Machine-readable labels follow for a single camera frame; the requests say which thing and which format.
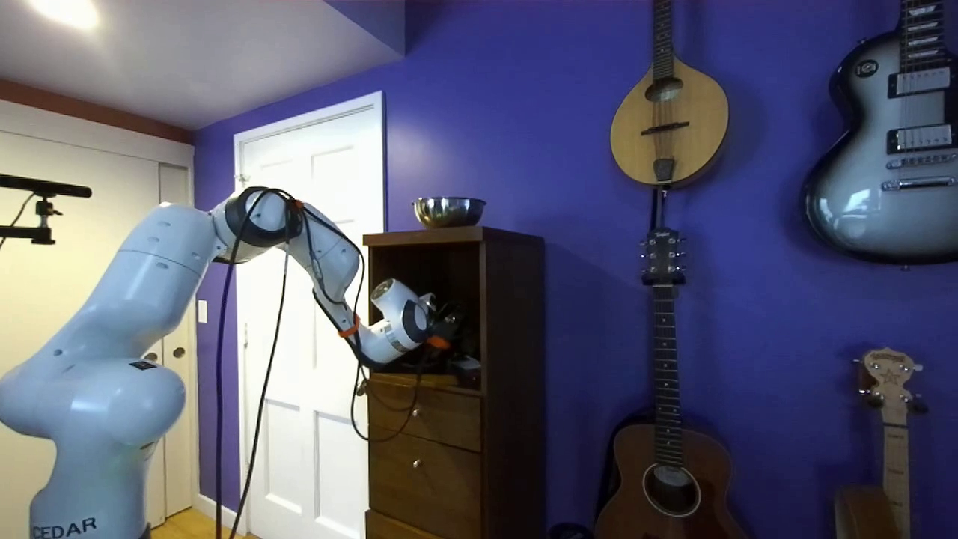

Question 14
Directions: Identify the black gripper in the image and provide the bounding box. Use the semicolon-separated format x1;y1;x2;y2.
425;308;485;388

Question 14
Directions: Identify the brown wooden cupboard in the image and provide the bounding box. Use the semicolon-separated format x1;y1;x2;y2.
362;223;546;539

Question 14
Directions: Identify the wooden cupboard drawer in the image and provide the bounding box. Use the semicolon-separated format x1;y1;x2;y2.
367;428;485;539
367;382;485;454

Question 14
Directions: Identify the silver metal bowl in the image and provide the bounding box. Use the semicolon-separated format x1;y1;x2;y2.
409;195;488;229

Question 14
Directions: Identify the white panel door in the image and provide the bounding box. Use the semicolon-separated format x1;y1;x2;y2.
234;88;385;539

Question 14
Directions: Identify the brown acoustic guitar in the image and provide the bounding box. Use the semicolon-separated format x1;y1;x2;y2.
593;189;744;539

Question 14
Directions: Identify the tan round mandolin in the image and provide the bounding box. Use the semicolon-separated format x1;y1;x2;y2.
608;0;729;189

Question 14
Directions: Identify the light wood ukulele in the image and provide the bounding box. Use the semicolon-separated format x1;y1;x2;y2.
834;344;931;539

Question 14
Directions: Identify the grey burst electric guitar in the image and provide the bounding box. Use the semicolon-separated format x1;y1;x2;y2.
801;0;958;265

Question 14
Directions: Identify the round ceiling light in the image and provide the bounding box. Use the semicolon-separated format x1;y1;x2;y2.
27;0;102;33

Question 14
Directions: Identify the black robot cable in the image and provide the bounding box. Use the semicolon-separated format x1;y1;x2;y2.
210;184;433;539

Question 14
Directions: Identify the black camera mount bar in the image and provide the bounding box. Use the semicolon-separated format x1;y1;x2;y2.
0;171;96;249

